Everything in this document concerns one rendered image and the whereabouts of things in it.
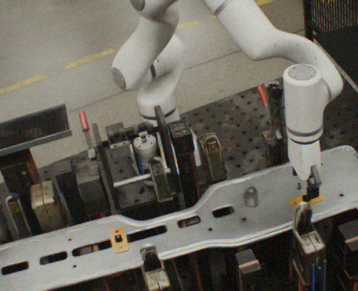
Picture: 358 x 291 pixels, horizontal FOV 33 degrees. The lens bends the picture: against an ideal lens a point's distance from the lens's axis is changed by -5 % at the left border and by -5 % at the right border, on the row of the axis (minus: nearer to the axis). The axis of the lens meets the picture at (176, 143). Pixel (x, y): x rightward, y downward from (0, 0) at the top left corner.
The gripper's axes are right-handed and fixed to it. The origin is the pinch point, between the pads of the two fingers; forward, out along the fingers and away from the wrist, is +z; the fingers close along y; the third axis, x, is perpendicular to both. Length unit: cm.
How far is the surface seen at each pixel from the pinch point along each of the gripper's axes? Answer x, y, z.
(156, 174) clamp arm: -33.1, -17.2, -0.6
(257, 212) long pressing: -12.5, -1.0, 5.9
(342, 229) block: 5.2, 11.4, 7.6
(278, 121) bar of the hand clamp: 0.4, -19.5, -4.7
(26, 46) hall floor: -86, -327, 110
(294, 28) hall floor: 97, -250, 108
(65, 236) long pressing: -60, -11, 6
